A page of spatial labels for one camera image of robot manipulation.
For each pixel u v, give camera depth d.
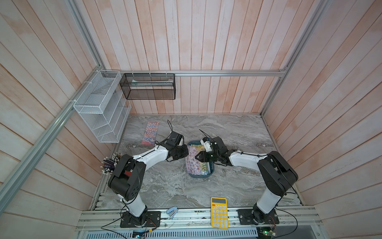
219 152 0.73
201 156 0.82
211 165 0.93
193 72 0.97
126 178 0.47
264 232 0.71
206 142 0.85
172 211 0.75
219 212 0.75
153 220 0.74
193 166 0.88
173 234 0.70
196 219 0.75
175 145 0.73
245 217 0.73
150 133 1.08
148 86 1.03
